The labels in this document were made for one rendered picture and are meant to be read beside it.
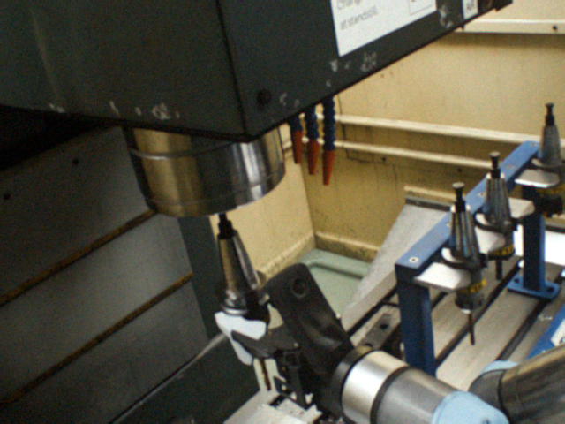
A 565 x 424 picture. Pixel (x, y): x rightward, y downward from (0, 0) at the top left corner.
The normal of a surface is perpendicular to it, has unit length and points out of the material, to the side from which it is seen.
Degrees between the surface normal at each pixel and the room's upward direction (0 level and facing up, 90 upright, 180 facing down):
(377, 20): 90
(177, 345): 90
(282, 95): 90
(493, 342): 0
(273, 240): 90
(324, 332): 61
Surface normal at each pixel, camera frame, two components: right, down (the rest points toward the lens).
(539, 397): -0.82, 0.11
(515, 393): -0.89, -0.19
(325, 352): 0.50, -0.23
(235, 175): 0.42, 0.34
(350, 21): 0.74, 0.18
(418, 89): -0.67, 0.43
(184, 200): -0.21, 0.48
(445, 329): -0.18, -0.88
